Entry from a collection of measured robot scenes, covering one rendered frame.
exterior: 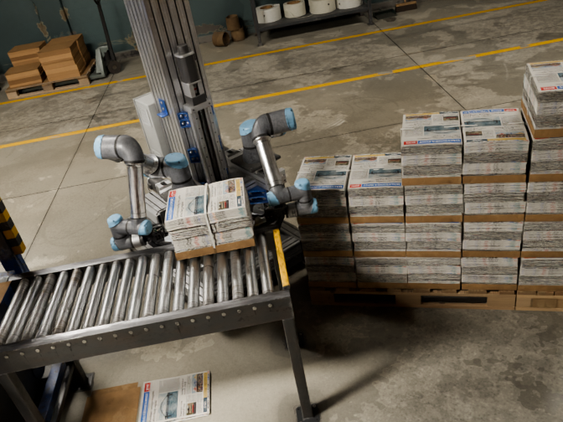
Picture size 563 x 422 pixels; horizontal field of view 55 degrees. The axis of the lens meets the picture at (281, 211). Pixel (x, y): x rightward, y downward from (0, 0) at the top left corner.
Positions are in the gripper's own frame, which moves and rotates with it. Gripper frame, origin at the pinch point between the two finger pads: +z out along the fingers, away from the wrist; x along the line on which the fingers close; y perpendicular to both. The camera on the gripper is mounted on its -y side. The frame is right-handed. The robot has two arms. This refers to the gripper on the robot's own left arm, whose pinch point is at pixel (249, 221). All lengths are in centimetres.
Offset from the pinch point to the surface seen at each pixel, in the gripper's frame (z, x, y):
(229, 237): 9.3, 23.2, 8.8
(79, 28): 236, -672, -22
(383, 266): -68, -4, -49
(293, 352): -10, 63, -32
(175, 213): 30.9, 18.5, 23.9
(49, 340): 87, 61, 1
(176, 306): 35, 55, 1
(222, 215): 9.7, 23.6, 21.5
